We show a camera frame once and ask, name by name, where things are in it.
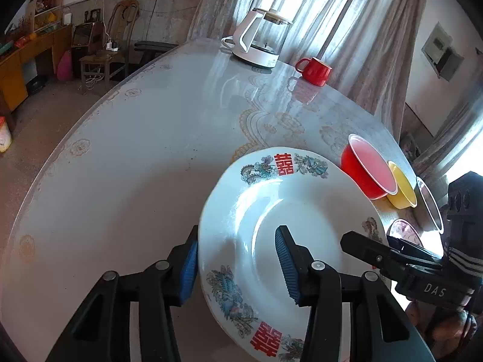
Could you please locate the white power strip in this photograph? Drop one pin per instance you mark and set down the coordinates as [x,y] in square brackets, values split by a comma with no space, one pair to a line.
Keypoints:
[112,47]

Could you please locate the purple floral rimmed plate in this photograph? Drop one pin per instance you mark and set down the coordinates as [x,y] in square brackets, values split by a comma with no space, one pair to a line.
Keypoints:
[401,229]

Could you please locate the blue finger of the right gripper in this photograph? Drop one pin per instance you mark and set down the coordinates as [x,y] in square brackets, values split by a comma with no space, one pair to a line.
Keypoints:
[392,259]

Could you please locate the pink bag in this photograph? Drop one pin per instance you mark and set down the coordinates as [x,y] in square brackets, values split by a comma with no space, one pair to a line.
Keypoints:
[64,72]

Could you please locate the white plate red characters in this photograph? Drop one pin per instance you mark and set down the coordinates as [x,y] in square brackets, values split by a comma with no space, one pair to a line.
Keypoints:
[269,232]

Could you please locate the red ceramic mug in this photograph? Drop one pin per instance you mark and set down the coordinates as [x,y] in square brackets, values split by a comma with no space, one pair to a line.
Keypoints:
[314,71]

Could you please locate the stainless steel bowl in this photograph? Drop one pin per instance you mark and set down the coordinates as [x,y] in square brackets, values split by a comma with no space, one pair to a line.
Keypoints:
[426,212]

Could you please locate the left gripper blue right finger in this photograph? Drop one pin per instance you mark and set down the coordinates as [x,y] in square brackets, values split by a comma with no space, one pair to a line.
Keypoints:
[295,261]

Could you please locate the red bowl white interior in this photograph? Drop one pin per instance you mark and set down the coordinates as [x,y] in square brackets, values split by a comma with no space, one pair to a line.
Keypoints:
[367,168]

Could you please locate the glass electric kettle white base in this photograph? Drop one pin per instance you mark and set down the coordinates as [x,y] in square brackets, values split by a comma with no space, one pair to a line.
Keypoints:
[259,38]

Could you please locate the orange wooden cabinet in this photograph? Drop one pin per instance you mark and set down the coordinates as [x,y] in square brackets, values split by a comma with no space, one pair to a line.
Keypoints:
[40,56]

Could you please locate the beige sheer curtain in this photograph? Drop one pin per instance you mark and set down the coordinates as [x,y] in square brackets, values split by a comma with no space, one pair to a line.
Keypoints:
[369,44]

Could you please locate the wooden chair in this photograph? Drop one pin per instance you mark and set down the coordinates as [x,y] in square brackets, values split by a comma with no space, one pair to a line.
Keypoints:
[113,58]

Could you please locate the wall electrical box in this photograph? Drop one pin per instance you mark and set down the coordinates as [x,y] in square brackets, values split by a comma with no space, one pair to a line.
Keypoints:
[440,54]

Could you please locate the person's right hand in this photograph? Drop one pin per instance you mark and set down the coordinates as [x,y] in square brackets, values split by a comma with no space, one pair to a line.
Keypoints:
[445,337]

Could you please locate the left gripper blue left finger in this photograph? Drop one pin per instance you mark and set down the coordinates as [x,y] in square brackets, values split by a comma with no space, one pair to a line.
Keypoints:
[188,273]

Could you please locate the yellow plastic bowl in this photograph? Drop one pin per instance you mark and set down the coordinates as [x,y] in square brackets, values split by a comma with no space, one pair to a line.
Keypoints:
[405,196]

